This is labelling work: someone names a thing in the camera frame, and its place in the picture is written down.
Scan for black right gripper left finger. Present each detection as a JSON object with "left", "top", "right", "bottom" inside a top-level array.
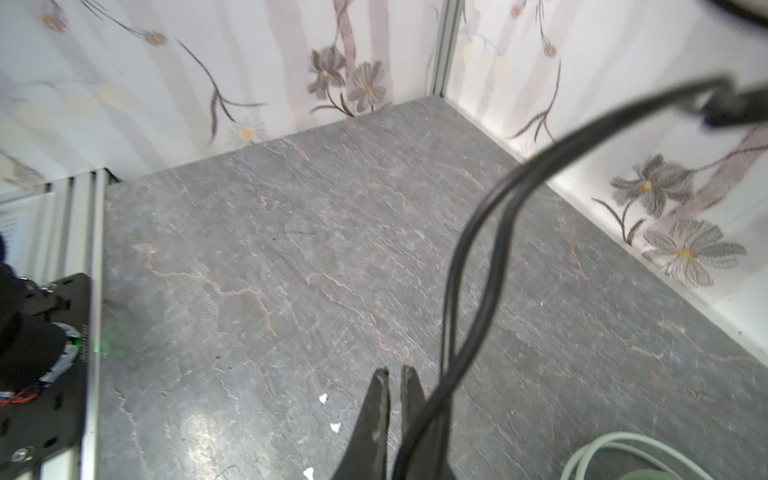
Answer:
[{"left": 332, "top": 368, "right": 390, "bottom": 480}]

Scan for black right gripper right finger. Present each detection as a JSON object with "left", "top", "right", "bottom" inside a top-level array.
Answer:
[{"left": 398, "top": 364, "right": 457, "bottom": 480}]

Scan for mint green headphones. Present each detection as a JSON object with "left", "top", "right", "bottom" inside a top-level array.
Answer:
[{"left": 560, "top": 431, "right": 714, "bottom": 480}]

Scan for black blue headphones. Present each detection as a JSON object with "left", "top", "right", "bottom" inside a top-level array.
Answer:
[{"left": 391, "top": 0, "right": 768, "bottom": 480}]

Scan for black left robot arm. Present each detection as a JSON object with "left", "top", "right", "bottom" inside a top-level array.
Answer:
[{"left": 1, "top": 246, "right": 81, "bottom": 396}]

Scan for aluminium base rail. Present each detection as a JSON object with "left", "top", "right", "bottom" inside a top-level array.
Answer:
[{"left": 1, "top": 169, "right": 112, "bottom": 479}]

